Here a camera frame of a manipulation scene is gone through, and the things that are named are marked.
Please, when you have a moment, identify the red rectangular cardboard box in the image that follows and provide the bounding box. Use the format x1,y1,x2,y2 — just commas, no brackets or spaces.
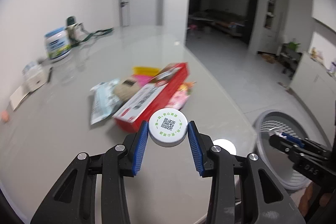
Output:
113,63,189,133

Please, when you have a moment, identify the white round QR lid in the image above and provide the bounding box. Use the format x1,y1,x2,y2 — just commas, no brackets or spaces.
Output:
149,108,188,147

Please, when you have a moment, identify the yellow square plastic lid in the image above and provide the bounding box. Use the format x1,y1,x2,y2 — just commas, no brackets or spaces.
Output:
132,67,161,77

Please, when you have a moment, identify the grey perforated laundry basket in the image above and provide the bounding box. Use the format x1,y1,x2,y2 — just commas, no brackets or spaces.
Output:
252,109,332,192

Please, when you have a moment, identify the white cabinet row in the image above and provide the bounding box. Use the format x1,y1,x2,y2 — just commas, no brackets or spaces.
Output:
290,53,335,124

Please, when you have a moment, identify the green handbag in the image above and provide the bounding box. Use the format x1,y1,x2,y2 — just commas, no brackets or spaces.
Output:
283,42,301,52

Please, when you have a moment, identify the pale blue snack wrapper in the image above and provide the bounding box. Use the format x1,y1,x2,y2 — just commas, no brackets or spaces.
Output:
90,79,122,125

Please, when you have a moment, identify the pink snack packet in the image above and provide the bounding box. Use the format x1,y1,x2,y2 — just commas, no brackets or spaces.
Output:
166,82,196,110

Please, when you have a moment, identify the small orange ball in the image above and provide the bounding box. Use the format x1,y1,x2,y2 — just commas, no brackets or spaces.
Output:
1,111,10,123

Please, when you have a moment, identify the cream fluffy pouch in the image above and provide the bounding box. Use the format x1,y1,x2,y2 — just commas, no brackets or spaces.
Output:
113,76,141,102

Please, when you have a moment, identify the black pen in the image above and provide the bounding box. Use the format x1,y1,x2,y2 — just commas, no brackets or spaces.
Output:
47,67,53,83

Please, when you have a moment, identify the white milk powder can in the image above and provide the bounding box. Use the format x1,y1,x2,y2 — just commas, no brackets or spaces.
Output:
45,27,71,62

